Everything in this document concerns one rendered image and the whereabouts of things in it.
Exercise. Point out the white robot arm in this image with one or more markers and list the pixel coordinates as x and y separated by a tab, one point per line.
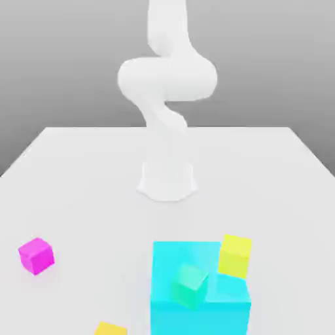
167	78

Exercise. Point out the small teal green cube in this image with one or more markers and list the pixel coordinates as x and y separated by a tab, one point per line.
189	286

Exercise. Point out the small golden yellow cube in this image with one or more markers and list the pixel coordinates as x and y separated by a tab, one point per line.
110	329

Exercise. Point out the small magenta cube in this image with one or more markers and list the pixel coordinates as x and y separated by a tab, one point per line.
36	256

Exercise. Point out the large cyan box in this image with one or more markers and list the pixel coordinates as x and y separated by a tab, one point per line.
178	319

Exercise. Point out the small lime yellow cube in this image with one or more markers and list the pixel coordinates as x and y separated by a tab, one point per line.
234	257

